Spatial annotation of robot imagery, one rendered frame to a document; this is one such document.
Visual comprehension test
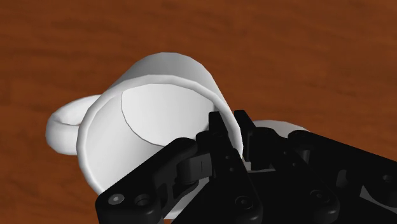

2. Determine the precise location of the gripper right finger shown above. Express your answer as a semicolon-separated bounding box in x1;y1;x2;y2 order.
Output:
233;109;397;224

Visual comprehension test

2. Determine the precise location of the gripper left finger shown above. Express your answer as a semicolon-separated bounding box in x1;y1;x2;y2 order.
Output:
94;111;265;224

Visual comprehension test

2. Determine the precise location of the white mug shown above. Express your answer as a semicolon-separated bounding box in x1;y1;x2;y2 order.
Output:
45;52;311;220

